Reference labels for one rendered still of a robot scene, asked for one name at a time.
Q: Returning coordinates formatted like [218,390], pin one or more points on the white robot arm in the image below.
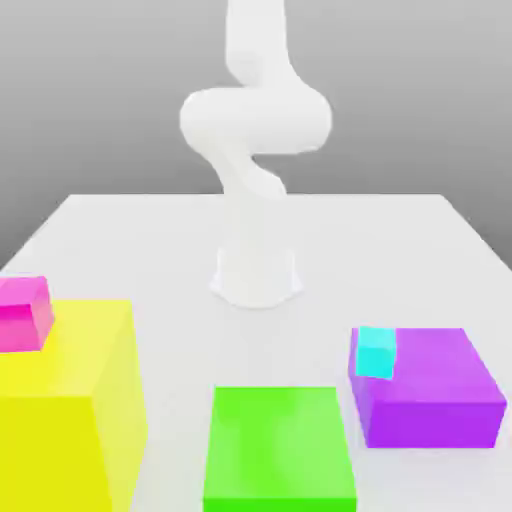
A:
[256,120]

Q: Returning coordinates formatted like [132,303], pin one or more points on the small cyan cube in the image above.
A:
[376,356]

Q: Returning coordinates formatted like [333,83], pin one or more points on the small pink cube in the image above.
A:
[20,320]

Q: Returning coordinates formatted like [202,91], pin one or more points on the large green box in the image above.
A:
[280,448]

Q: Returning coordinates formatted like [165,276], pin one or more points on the large purple box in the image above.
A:
[432,396]

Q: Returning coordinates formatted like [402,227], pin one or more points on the large yellow box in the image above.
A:
[60,420]

